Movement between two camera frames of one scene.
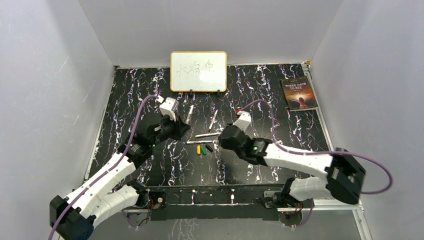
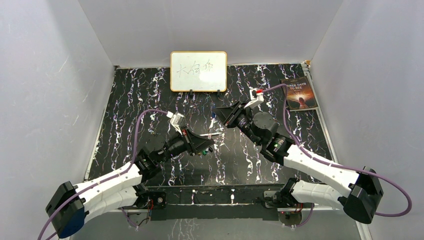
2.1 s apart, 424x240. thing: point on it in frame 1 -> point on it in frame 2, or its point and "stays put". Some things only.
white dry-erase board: x=199 y=71 stays put
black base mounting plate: x=229 y=201 stays put
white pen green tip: x=208 y=134 stays put
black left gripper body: x=170 y=129 -> x=183 y=143
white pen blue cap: x=190 y=110 -> x=213 y=116
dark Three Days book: x=298 y=93 stays put
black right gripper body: x=224 y=144 -> x=239 y=117
